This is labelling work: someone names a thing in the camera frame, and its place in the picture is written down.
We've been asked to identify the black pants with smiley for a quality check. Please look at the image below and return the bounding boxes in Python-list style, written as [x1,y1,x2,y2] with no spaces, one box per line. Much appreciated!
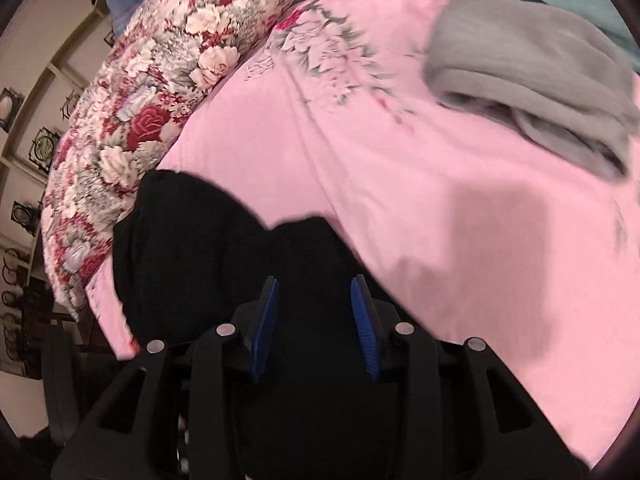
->
[113,170,390,479]

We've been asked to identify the pink floral bed sheet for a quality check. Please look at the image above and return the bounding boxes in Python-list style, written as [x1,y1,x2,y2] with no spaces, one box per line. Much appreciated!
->
[84,0,640,468]

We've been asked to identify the folded light grey pants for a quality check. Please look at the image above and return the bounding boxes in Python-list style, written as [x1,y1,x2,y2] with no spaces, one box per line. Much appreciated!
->
[423,0,639,182]

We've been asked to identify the wooden display cabinet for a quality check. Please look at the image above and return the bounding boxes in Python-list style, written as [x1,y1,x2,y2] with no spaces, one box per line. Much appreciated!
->
[0,0,120,441]

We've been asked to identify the red floral rolled quilt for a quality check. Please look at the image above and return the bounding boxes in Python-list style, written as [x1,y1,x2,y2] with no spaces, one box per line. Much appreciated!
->
[40,0,294,318]

